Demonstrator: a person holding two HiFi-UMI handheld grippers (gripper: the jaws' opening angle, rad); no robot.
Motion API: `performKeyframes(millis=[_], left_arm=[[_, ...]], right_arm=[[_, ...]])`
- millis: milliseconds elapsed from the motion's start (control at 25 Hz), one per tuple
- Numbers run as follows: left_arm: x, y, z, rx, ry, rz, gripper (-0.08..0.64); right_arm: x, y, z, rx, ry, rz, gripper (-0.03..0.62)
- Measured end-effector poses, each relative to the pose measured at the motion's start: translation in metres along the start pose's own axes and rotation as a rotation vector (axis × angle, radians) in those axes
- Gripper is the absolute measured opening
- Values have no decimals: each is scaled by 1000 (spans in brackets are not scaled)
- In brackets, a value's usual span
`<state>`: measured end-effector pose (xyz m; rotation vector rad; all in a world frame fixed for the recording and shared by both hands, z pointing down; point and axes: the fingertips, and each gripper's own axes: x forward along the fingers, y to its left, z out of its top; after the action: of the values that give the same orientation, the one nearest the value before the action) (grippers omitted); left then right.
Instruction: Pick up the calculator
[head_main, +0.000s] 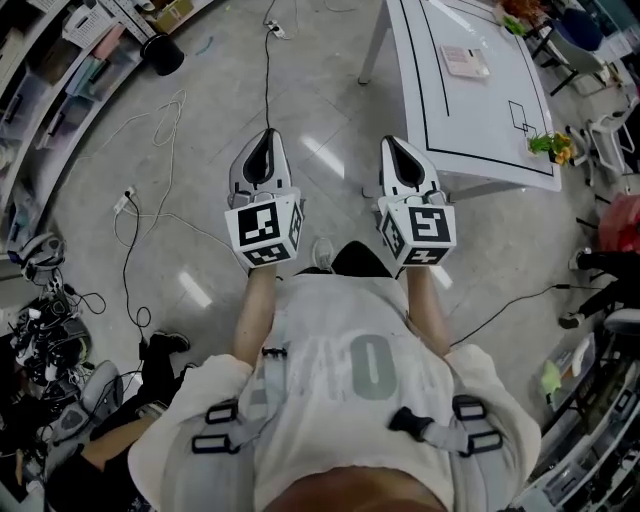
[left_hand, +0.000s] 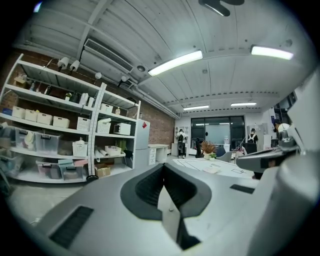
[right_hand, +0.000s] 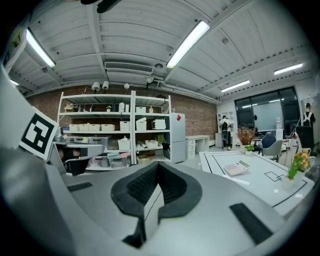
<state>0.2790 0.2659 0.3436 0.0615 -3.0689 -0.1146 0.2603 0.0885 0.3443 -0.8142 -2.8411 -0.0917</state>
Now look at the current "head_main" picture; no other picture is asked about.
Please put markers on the white plastic basket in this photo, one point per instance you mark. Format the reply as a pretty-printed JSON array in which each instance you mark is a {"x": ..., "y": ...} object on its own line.
[{"x": 85, "y": 25}]

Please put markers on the red chair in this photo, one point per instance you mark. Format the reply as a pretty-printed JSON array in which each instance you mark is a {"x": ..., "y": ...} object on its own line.
[{"x": 620, "y": 222}]

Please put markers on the white shelving unit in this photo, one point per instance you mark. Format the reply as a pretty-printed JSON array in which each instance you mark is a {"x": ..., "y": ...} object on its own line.
[{"x": 50, "y": 125}]

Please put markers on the grey shoe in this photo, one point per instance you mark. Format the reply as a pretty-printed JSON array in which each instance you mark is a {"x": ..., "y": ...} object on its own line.
[{"x": 322, "y": 255}]

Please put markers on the white office chair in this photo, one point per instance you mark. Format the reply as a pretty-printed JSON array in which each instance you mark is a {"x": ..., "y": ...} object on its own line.
[{"x": 605, "y": 140}]

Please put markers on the white headset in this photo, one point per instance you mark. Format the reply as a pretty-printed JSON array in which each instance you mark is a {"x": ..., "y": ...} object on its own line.
[{"x": 40, "y": 250}]

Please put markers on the white power strip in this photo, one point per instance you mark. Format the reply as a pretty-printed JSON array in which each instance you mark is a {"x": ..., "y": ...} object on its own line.
[
  {"x": 124, "y": 201},
  {"x": 276, "y": 28}
]

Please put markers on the green plant in white pot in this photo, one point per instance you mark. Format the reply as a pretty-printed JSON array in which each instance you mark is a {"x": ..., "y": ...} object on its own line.
[{"x": 512, "y": 24}]

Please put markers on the black round bin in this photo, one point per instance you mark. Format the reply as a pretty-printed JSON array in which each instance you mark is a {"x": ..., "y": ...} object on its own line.
[{"x": 162, "y": 54}]

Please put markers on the blue and white chair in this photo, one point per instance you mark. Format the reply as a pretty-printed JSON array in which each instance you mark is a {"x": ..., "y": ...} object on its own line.
[{"x": 580, "y": 30}]

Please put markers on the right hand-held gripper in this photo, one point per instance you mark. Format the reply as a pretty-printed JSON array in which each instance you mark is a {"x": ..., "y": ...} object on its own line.
[{"x": 425, "y": 227}]

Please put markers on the cardboard box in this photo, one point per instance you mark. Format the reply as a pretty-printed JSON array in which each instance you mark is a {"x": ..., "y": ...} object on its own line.
[{"x": 172, "y": 12}]

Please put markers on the white printed t-shirt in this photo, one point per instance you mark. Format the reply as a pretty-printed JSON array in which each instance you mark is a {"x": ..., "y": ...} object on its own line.
[{"x": 350, "y": 325}]

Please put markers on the yellow flowers in white pot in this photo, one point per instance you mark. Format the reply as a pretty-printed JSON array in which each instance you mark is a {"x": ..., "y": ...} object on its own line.
[{"x": 547, "y": 145}]

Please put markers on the clear plastic box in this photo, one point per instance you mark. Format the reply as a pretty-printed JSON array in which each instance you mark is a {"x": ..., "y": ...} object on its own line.
[{"x": 565, "y": 370}]

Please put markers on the white table leg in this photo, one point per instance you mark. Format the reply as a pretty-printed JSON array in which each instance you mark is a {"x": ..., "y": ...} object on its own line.
[{"x": 374, "y": 47}]

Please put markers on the green storage box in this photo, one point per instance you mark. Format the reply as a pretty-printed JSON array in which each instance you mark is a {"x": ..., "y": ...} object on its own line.
[{"x": 90, "y": 75}]

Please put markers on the person's right forearm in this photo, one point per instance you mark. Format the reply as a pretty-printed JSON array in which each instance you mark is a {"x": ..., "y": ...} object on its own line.
[{"x": 425, "y": 305}]

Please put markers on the white metal rack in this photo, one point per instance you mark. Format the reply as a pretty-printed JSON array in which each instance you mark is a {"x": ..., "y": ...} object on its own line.
[{"x": 590, "y": 440}]

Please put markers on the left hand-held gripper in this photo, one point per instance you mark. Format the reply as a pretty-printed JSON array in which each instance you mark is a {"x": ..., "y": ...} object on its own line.
[{"x": 260, "y": 225}]

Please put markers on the grey office chair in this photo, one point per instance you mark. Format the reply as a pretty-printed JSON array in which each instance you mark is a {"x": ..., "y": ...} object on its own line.
[{"x": 97, "y": 395}]

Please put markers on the black trousers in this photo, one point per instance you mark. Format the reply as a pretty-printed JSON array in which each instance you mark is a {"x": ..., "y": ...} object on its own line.
[{"x": 360, "y": 260}]

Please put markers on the white calculator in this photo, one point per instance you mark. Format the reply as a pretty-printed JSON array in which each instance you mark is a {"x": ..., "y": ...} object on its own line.
[{"x": 465, "y": 61}]

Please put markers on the pink storage box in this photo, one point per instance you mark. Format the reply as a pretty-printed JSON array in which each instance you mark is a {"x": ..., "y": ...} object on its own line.
[{"x": 114, "y": 42}]

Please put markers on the person's left forearm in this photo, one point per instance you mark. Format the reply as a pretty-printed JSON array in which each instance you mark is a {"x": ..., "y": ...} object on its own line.
[{"x": 260, "y": 300}]

